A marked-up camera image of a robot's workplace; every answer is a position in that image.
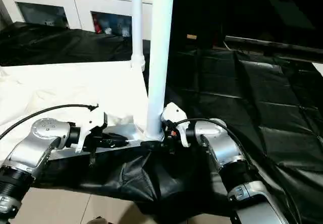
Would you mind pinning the black bar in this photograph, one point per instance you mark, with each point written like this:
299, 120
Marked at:
272, 43

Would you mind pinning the white plastic table leg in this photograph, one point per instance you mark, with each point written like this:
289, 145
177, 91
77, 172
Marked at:
160, 52
137, 22

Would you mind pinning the black plastic mat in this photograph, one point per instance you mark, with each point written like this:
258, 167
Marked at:
262, 113

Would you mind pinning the red bottle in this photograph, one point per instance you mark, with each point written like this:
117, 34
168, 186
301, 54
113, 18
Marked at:
97, 27

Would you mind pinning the small yellow tag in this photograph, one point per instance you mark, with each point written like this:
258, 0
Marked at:
192, 37

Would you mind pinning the white plastic table top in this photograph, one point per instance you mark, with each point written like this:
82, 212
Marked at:
60, 88

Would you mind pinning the white cabinet with glass doors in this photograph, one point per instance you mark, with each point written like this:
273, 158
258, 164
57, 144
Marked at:
50, 4

